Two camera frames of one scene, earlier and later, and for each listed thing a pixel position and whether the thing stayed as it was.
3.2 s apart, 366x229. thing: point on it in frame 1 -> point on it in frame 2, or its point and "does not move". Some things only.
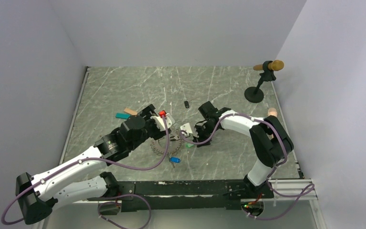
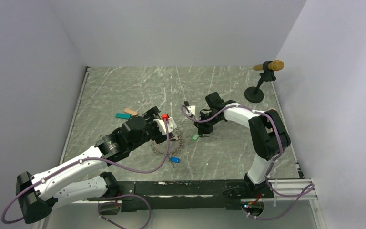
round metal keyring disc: [158, 145] does not move
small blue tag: [174, 160] does not move
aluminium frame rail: [292, 187] does not move
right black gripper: [198, 138] -> [202, 129]
